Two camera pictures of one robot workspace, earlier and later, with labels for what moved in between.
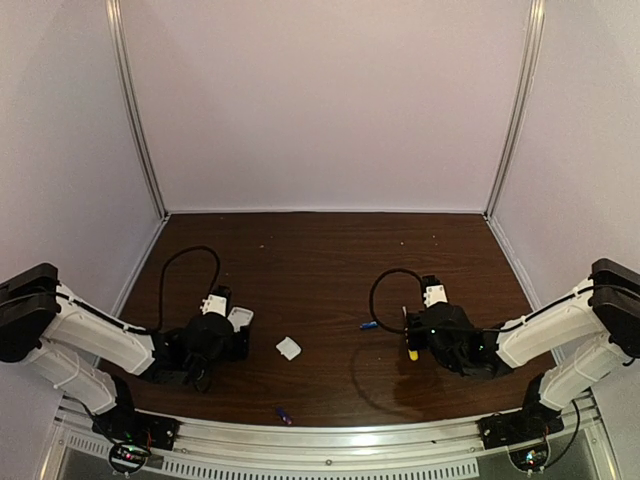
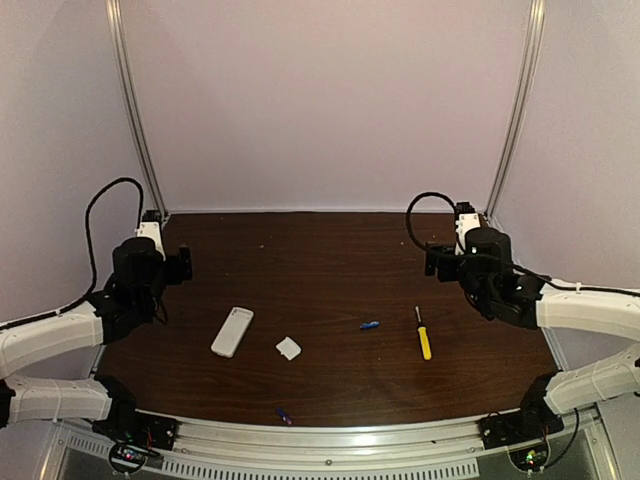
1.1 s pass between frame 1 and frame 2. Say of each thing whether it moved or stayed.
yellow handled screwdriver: moved
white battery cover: stayed
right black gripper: moved
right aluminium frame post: stayed
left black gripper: moved
